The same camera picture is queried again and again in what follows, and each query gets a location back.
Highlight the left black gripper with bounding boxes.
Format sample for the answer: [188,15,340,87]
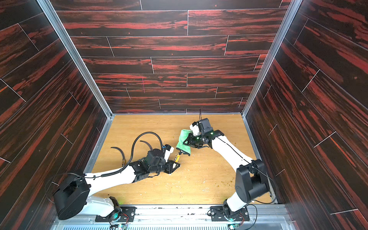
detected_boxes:
[149,159,182,175]

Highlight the sickle with yellow label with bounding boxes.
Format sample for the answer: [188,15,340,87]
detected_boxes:
[174,152,182,163]

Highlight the green microfibre rag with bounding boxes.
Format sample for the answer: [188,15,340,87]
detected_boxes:
[176,129,193,156]

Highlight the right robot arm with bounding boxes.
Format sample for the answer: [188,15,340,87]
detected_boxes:
[182,118,270,220]

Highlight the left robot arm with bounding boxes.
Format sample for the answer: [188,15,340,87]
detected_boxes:
[53,145,180,222]

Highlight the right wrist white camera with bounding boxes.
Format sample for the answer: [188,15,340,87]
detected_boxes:
[190,122,201,137]

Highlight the wrist white camera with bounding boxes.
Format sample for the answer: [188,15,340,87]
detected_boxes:
[190,122,201,137]
[164,144,174,162]

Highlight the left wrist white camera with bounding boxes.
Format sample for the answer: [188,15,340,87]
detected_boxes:
[164,144,174,162]

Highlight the left black corrugated cable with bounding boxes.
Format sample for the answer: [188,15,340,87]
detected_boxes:
[100,131,164,178]

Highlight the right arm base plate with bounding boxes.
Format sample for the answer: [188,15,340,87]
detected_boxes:
[207,205,250,221]

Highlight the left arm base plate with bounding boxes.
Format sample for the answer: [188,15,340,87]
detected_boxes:
[95,206,137,223]

